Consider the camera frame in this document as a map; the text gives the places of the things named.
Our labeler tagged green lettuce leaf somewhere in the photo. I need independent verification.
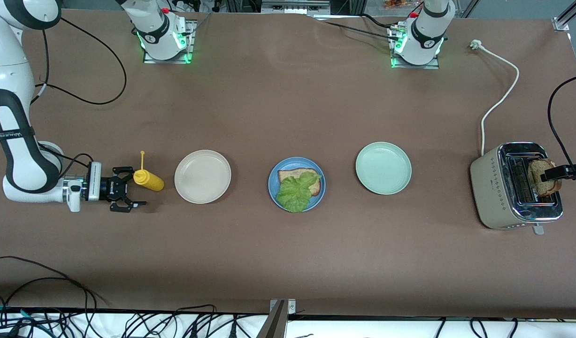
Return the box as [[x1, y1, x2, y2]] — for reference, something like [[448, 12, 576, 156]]
[[275, 171, 322, 213]]

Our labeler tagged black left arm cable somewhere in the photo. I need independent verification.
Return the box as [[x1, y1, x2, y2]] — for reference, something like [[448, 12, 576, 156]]
[[547, 74, 576, 181]]

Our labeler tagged blue round plate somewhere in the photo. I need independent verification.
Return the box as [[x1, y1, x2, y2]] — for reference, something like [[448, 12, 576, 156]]
[[268, 157, 326, 213]]

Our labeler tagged square toasted bread slice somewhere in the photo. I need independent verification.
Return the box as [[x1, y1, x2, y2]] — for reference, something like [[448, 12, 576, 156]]
[[278, 168, 322, 197]]

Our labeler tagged yellow squeeze bottle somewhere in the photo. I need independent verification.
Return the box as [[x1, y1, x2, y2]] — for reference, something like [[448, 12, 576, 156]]
[[133, 151, 165, 192]]

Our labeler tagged rounded toasted bread slice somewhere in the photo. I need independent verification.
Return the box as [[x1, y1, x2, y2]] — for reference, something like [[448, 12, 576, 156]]
[[527, 159, 562, 198]]

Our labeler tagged long thin black cable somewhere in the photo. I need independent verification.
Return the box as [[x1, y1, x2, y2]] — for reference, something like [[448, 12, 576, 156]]
[[0, 256, 108, 313]]

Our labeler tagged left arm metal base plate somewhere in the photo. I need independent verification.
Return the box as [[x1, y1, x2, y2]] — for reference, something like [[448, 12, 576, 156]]
[[390, 26, 441, 69]]

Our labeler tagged beige chrome toaster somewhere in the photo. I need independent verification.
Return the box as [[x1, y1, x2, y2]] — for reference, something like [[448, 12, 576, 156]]
[[470, 142, 564, 235]]

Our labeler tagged metal frame rail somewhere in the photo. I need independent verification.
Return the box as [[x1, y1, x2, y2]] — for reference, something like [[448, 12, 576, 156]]
[[261, 0, 330, 15]]

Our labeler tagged white toaster power cable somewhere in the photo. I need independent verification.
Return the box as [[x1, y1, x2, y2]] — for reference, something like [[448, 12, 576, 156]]
[[469, 39, 520, 156]]

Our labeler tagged tangled black cable bundle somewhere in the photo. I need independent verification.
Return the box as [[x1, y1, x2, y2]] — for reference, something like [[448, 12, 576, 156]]
[[0, 304, 251, 338]]

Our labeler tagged beige round plate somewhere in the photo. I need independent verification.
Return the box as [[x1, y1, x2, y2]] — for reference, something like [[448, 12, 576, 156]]
[[174, 150, 232, 205]]

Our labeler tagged pale green round plate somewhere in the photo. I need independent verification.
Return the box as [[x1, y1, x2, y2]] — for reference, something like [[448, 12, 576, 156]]
[[355, 142, 412, 195]]

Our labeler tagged aluminium frame strut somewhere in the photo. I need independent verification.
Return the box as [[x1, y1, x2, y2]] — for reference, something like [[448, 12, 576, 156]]
[[553, 0, 576, 31]]

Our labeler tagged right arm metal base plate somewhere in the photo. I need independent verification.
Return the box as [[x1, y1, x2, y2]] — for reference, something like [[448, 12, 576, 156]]
[[142, 19, 197, 64]]

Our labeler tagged black base power cable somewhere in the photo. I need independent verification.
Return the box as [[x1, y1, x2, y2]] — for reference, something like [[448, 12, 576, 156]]
[[311, 13, 401, 42]]

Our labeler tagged metal table edge bracket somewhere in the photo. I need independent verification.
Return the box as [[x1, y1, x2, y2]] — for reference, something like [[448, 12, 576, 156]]
[[257, 299, 297, 338]]

